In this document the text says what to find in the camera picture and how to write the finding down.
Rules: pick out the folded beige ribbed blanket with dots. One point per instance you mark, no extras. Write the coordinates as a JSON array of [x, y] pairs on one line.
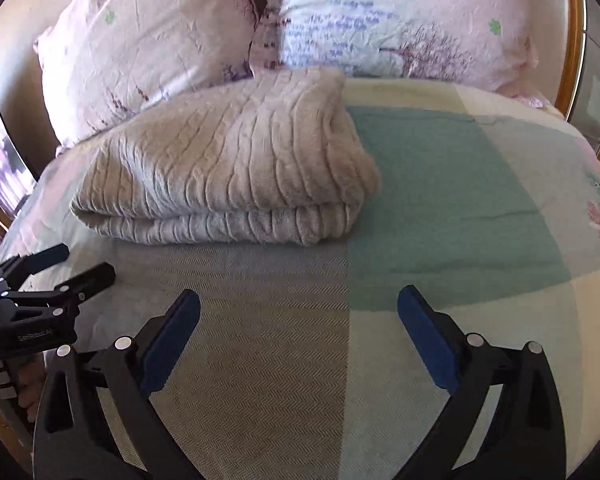
[[230, 170]]

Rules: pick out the person's left hand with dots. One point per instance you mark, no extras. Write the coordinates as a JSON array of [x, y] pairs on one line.
[[31, 390]]

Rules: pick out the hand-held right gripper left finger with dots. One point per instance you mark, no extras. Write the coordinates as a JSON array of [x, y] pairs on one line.
[[166, 347]]

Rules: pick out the dark framed wall panel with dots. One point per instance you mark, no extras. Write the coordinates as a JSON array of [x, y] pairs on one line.
[[2, 145]]

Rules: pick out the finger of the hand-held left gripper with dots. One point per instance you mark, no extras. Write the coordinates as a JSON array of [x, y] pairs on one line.
[[94, 277], [47, 256]]

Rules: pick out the checked green grey bed cover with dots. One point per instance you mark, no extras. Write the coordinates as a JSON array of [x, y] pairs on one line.
[[370, 285]]

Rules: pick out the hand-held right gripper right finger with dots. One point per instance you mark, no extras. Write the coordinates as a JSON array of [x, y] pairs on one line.
[[432, 345]]

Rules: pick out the wooden headboard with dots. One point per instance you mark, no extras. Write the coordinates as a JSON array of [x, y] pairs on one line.
[[569, 45]]

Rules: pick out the pink pillow with tree print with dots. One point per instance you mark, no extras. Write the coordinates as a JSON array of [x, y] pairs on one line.
[[395, 20]]

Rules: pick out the left pink floral pillow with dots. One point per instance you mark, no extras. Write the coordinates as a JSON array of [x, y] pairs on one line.
[[140, 55]]

